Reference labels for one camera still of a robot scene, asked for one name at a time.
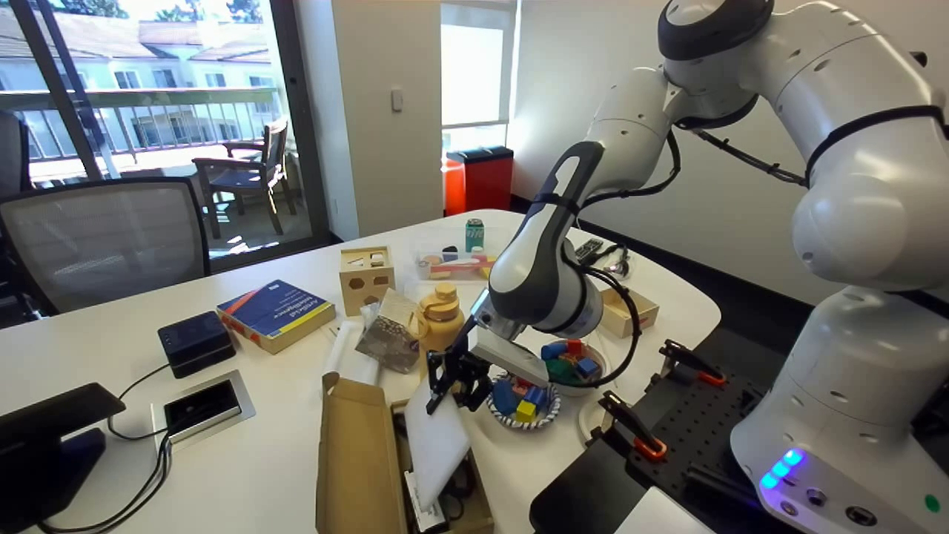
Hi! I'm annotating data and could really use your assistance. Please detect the orange black clamp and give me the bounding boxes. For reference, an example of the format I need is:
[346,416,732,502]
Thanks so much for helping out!
[659,339,726,388]
[600,391,668,462]

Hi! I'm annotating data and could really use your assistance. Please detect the orange black clamp left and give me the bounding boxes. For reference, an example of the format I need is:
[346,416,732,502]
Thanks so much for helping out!
[600,391,668,462]

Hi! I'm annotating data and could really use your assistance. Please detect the blue patterned paper plate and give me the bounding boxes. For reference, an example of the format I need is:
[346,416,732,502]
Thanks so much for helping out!
[490,373,560,431]

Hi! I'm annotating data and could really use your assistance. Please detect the green soda can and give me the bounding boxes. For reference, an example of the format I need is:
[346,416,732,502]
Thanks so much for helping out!
[466,220,487,251]

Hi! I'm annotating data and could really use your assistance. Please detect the black perforated mounting board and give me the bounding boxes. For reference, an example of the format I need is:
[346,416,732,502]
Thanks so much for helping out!
[527,328,798,534]

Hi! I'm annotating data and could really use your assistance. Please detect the brown cardboard box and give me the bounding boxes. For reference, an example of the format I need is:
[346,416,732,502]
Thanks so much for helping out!
[315,373,494,534]

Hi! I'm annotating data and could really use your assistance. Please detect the table power outlet plate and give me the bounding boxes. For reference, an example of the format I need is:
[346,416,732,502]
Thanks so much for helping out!
[162,371,256,441]

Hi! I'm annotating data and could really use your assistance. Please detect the white bowl with blocks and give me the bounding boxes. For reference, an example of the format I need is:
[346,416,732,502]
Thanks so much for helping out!
[539,339,603,386]

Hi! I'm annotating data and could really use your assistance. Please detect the wooden shape sorter box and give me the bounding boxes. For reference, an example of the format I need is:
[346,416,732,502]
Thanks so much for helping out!
[339,247,394,315]

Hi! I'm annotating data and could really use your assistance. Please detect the red storage bin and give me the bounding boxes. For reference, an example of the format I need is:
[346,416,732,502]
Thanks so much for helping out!
[441,145,514,213]

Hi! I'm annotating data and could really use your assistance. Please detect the black mesh office chair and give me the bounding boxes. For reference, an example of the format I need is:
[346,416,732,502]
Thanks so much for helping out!
[0,177,211,318]

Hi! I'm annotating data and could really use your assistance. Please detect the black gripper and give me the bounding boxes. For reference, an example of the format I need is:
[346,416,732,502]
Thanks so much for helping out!
[428,334,491,413]

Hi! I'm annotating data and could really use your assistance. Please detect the black small box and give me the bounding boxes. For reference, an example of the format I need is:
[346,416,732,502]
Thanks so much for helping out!
[158,312,235,377]

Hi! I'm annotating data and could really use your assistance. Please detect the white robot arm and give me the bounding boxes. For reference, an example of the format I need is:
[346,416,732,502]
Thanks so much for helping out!
[431,0,949,534]

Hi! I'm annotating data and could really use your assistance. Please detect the orange black clamp right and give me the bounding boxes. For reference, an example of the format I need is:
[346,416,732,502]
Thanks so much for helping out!
[659,339,726,388]

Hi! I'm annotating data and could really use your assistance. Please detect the black tablet on stand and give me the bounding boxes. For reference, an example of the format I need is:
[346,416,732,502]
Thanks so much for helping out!
[0,382,124,534]

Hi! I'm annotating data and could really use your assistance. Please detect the blue yellow book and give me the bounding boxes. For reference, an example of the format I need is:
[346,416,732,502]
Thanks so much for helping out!
[217,278,336,352]

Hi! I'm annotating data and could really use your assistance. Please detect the grey crumpled bag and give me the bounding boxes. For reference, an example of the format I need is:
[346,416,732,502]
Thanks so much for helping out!
[355,318,419,373]

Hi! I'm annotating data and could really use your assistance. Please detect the clear plastic toy bin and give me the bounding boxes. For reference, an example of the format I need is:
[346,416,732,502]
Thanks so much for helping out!
[414,250,491,278]

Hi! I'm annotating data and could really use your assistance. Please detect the tan insulated bottle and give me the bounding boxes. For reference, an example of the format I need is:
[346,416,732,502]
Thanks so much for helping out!
[408,284,466,352]

